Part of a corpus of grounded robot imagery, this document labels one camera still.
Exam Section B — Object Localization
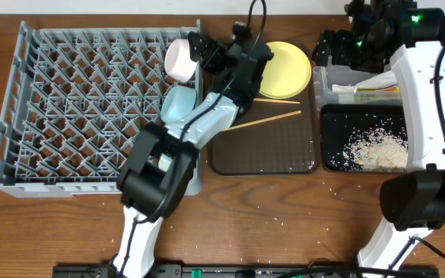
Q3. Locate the spilled rice pile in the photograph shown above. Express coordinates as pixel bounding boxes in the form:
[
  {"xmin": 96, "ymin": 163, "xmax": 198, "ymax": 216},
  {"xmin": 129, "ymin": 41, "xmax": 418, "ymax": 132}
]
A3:
[{"xmin": 326, "ymin": 119, "xmax": 408, "ymax": 172}]

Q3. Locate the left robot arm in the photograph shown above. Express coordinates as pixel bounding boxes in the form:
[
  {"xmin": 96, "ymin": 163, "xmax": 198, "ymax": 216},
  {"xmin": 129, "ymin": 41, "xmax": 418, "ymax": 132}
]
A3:
[{"xmin": 108, "ymin": 22, "xmax": 273, "ymax": 277}]

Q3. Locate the wooden chopstick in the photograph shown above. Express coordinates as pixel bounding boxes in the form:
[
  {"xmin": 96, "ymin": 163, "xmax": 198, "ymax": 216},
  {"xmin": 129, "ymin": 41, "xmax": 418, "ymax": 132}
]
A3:
[
  {"xmin": 253, "ymin": 98, "xmax": 301, "ymax": 104},
  {"xmin": 224, "ymin": 110, "xmax": 302, "ymax": 131}
]

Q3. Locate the yellow plate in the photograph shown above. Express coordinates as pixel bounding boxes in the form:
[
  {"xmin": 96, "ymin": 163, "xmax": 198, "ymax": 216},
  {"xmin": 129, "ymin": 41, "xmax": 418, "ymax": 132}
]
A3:
[{"xmin": 260, "ymin": 41, "xmax": 311, "ymax": 100}]

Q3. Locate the lower wooden chopstick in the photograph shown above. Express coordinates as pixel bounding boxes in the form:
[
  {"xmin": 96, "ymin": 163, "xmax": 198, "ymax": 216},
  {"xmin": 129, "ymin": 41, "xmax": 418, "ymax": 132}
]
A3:
[{"xmin": 224, "ymin": 110, "xmax": 302, "ymax": 131}]

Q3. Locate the light blue bowl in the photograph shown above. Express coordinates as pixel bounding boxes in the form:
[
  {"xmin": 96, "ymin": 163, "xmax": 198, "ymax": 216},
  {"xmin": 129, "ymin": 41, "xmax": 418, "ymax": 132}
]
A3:
[{"xmin": 161, "ymin": 85, "xmax": 197, "ymax": 124}]

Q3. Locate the clear plastic bin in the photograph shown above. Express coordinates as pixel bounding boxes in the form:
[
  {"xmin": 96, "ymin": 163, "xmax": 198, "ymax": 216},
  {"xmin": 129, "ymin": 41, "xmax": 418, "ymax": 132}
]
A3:
[{"xmin": 312, "ymin": 64, "xmax": 402, "ymax": 110}]

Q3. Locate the dark brown serving tray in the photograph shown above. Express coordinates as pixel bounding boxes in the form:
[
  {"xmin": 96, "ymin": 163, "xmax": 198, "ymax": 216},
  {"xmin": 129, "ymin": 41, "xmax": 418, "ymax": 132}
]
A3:
[{"xmin": 207, "ymin": 41, "xmax": 319, "ymax": 176}]

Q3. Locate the pink bowl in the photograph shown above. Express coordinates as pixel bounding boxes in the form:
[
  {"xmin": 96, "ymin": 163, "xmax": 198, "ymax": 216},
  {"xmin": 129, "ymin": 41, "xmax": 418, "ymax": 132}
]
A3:
[{"xmin": 165, "ymin": 39, "xmax": 198, "ymax": 83}]

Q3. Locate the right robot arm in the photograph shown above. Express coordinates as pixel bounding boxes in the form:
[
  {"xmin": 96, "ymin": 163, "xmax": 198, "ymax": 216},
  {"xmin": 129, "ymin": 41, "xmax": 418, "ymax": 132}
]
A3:
[{"xmin": 312, "ymin": 0, "xmax": 445, "ymax": 277}]

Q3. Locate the black rectangular tray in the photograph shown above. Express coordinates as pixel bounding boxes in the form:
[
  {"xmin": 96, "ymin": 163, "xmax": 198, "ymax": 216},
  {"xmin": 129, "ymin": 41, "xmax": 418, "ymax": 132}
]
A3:
[{"xmin": 320, "ymin": 104, "xmax": 408, "ymax": 173}]

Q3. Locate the green orange snack wrapper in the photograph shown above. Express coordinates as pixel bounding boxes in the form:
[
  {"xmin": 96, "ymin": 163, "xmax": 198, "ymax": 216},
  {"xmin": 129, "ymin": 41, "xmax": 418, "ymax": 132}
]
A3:
[{"xmin": 332, "ymin": 70, "xmax": 401, "ymax": 104}]

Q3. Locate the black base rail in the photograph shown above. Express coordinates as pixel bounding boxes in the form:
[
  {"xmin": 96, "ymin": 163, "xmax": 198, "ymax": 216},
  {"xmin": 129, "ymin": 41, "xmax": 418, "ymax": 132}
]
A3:
[{"xmin": 52, "ymin": 263, "xmax": 440, "ymax": 278}]

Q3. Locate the upper wooden chopstick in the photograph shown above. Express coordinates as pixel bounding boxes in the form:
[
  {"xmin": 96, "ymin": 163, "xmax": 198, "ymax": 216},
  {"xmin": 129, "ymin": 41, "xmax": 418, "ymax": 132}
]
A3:
[{"xmin": 253, "ymin": 98, "xmax": 301, "ymax": 104}]

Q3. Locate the grey dish rack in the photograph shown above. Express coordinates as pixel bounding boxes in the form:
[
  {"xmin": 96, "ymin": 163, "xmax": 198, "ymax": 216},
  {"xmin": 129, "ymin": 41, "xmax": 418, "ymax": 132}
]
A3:
[{"xmin": 0, "ymin": 23, "xmax": 189, "ymax": 198}]

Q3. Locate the white paper cup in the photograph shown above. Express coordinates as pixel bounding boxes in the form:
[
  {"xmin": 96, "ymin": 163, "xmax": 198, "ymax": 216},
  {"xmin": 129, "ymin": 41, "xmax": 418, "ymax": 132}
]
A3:
[{"xmin": 158, "ymin": 154, "xmax": 172, "ymax": 172}]

